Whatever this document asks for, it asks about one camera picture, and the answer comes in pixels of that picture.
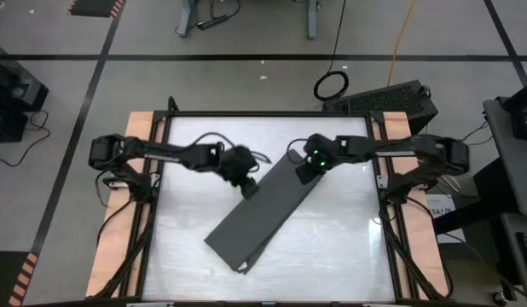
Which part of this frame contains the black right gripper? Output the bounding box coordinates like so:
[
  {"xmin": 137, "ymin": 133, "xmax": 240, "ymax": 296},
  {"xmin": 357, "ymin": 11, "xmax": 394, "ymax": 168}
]
[{"xmin": 295, "ymin": 133, "xmax": 346, "ymax": 186}]

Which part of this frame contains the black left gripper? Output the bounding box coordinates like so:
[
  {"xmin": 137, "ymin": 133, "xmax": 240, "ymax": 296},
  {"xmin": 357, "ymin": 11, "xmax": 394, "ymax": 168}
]
[{"xmin": 217, "ymin": 144, "xmax": 261, "ymax": 202}]

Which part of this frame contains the grey waffle-weave towel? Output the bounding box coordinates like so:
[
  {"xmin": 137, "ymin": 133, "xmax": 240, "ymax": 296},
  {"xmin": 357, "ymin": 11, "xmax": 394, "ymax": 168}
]
[{"xmin": 203, "ymin": 148, "xmax": 325, "ymax": 275}]

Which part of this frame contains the black computer tower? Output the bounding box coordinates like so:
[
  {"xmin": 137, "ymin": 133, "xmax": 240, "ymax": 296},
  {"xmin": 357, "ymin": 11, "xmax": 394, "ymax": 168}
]
[{"xmin": 322, "ymin": 79, "xmax": 439, "ymax": 132}]

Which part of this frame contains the brown wooden side board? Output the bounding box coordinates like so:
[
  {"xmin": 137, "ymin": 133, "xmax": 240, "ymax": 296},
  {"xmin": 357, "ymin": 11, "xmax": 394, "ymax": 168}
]
[
  {"xmin": 86, "ymin": 111, "xmax": 162, "ymax": 298},
  {"xmin": 376, "ymin": 111, "xmax": 451, "ymax": 298}
]

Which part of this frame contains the white paper sheet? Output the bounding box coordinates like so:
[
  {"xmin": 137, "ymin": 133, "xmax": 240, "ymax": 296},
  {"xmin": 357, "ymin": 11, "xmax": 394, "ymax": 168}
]
[{"xmin": 425, "ymin": 194, "xmax": 466, "ymax": 244}]

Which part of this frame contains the grey desk leg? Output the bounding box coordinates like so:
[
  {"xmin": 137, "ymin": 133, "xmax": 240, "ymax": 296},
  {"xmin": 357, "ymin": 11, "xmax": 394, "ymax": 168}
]
[
  {"xmin": 305, "ymin": 0, "xmax": 321, "ymax": 40},
  {"xmin": 177, "ymin": 0, "xmax": 199, "ymax": 38}
]

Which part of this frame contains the black power strip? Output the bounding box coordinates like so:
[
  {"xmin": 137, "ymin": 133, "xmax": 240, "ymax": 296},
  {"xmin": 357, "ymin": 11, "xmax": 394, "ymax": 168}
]
[{"xmin": 197, "ymin": 14, "xmax": 229, "ymax": 31}]

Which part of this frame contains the grey side table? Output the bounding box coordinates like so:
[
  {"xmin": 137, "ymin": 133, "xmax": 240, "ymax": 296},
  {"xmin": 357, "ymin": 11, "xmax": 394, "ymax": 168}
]
[{"xmin": 483, "ymin": 96, "xmax": 527, "ymax": 218}]

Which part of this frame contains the grey cart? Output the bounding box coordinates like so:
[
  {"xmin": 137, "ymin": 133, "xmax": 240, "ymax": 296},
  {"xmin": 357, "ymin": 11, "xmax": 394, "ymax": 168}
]
[{"xmin": 500, "ymin": 211, "xmax": 527, "ymax": 295}]

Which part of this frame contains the black monitor with pink screen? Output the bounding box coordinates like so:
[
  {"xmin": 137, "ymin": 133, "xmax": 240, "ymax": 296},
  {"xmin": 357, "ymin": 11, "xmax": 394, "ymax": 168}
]
[{"xmin": 500, "ymin": 78, "xmax": 527, "ymax": 142}]

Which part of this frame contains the black mat with orange stripes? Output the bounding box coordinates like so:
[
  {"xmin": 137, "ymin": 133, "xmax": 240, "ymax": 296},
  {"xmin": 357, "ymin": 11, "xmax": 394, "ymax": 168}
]
[
  {"xmin": 67, "ymin": 0, "xmax": 127, "ymax": 19},
  {"xmin": 0, "ymin": 250, "xmax": 39, "ymax": 307}
]

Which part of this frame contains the black equipment case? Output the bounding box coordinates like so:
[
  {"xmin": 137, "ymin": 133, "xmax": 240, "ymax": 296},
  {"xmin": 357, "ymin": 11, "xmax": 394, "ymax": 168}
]
[{"xmin": 0, "ymin": 40, "xmax": 50, "ymax": 144}]

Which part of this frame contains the black hanging cable with coil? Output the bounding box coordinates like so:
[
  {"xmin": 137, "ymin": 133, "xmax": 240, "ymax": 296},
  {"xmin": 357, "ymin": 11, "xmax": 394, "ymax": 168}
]
[{"xmin": 313, "ymin": 0, "xmax": 350, "ymax": 102}]

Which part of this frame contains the yellow hanging cable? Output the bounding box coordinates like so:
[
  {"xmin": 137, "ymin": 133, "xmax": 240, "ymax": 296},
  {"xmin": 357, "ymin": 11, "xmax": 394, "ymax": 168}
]
[{"xmin": 386, "ymin": 0, "xmax": 418, "ymax": 87}]

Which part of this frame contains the thin black floor cable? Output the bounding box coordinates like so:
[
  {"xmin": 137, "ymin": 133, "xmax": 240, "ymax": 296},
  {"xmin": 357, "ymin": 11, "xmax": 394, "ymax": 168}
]
[{"xmin": 0, "ymin": 109, "xmax": 51, "ymax": 168}]

